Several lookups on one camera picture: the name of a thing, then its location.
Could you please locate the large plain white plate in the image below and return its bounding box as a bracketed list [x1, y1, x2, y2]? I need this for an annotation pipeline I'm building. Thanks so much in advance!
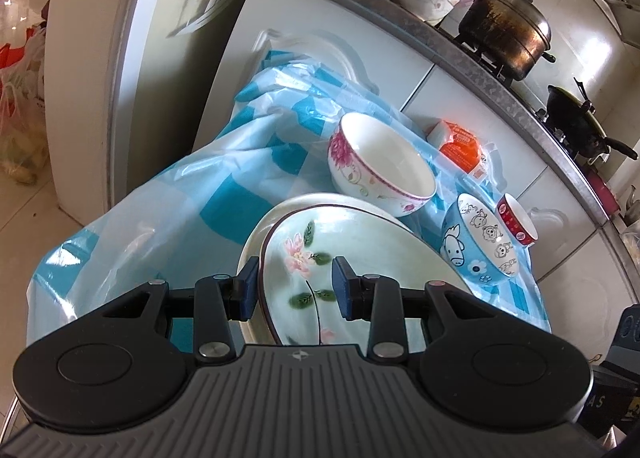
[239, 193, 469, 346]

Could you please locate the green flower plate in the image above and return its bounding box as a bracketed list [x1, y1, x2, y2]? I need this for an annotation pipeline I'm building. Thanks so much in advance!
[258, 204, 461, 347]

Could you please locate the blue cartoon animal bowl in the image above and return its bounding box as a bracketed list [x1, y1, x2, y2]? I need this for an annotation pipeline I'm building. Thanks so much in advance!
[439, 194, 520, 286]

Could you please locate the pink floral bowl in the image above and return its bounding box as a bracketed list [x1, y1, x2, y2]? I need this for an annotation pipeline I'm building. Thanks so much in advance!
[328, 112, 436, 218]

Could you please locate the red and white small bowl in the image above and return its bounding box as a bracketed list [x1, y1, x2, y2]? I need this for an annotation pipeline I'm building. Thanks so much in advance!
[496, 192, 538, 248]

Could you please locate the white kitchen cabinet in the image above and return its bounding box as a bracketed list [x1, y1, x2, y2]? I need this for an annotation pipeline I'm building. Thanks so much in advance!
[194, 0, 637, 357]

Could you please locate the blue white checked tablecloth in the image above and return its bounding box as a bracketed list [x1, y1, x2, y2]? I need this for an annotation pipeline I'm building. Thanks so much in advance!
[24, 49, 551, 354]

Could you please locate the orange white plastic package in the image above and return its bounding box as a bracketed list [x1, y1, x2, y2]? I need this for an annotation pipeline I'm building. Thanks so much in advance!
[426, 120, 501, 187]

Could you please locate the metal kettle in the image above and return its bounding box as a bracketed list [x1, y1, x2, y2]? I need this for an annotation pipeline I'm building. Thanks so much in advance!
[620, 184, 640, 226]

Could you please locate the plastic bag on floor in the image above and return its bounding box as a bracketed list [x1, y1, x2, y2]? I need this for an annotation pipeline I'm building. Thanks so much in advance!
[1, 26, 49, 185]

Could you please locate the black wok pan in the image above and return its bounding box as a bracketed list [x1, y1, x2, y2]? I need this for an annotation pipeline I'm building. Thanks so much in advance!
[544, 80, 639, 163]

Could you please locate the white refrigerator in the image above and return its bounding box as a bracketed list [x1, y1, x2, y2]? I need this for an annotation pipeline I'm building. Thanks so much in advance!
[44, 0, 244, 224]

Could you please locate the brown metal stock pot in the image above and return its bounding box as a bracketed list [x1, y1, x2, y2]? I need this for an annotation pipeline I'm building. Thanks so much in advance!
[457, 0, 555, 83]

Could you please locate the grey speckled countertop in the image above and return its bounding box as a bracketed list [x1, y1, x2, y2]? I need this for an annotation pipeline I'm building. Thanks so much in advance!
[330, 0, 639, 290]

